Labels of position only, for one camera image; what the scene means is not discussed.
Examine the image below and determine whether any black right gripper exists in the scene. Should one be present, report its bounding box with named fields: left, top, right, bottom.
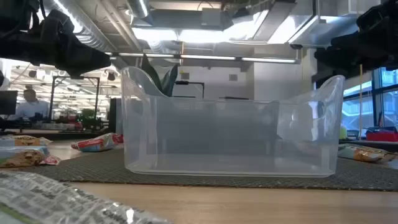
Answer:
left=313, top=2, right=398, bottom=72

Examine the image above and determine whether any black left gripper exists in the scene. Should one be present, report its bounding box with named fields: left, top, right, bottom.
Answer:
left=36, top=9, right=111, bottom=78

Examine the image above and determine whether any red white granola bar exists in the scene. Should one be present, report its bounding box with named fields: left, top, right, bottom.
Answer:
left=70, top=133, right=124, bottom=153

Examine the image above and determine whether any orange chewy granola bar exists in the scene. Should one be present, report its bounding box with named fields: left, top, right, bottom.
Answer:
left=0, top=134, right=53, bottom=147

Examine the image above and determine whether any tan granola bar wrapper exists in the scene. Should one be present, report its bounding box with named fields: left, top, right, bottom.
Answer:
left=338, top=144, right=398, bottom=164

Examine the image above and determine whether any red-edged granola bar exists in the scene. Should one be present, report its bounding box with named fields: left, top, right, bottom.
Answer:
left=39, top=154, right=62, bottom=166

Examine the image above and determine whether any blue green granola bar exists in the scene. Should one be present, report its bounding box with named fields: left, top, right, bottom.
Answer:
left=0, top=146, right=51, bottom=169

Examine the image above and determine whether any silver-backed granola bar wrapper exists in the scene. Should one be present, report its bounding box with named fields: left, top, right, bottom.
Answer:
left=0, top=170, right=170, bottom=224

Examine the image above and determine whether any small green bushy plant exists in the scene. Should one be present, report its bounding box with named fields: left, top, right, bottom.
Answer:
left=78, top=108, right=101, bottom=130

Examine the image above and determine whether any person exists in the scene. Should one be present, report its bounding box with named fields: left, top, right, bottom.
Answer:
left=14, top=88, right=51, bottom=121

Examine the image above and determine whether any dark green leafy plant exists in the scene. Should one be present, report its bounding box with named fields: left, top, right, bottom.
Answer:
left=140, top=54, right=180, bottom=98

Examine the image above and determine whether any black computer monitor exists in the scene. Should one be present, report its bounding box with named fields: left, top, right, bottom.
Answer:
left=0, top=90, right=19, bottom=116

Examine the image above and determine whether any red storage box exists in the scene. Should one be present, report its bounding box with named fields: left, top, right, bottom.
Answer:
left=365, top=129, right=398, bottom=142

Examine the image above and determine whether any dark woven table mat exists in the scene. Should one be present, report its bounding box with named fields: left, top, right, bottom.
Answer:
left=18, top=147, right=398, bottom=192

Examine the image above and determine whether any clear plastic bin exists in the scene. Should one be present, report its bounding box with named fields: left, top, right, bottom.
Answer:
left=120, top=65, right=346, bottom=178

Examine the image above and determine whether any black metal frame stand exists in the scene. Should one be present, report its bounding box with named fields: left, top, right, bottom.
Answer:
left=49, top=75, right=101, bottom=132

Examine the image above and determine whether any silver ceiling duct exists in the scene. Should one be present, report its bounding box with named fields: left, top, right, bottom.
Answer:
left=126, top=0, right=150, bottom=19

